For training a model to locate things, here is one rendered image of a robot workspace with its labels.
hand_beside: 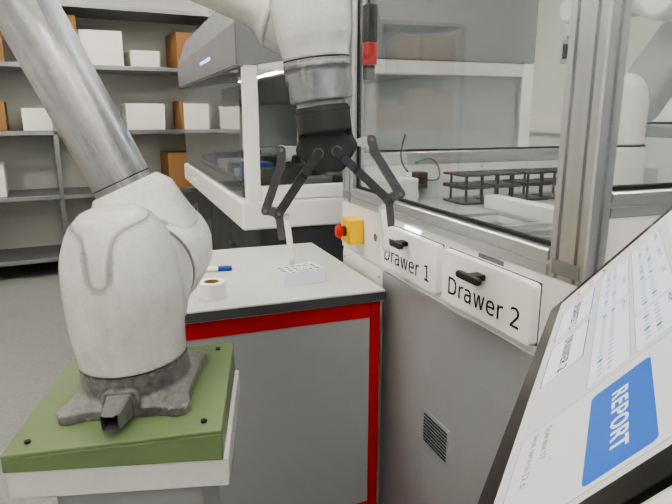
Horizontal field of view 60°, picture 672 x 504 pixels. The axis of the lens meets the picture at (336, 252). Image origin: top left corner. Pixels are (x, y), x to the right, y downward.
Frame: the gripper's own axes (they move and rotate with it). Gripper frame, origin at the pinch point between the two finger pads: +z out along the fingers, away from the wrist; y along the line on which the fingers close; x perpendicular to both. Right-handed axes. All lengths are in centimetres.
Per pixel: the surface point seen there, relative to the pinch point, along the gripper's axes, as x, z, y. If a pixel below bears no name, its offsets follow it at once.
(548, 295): -8.4, 14.0, -33.7
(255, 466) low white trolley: -54, 66, 26
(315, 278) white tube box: -70, 23, 5
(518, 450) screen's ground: 47.2, 4.6, -8.9
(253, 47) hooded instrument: -124, -44, 17
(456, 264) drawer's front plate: -31.9, 13.3, -24.4
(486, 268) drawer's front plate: -22.1, 12.1, -27.7
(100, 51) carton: -380, -86, 146
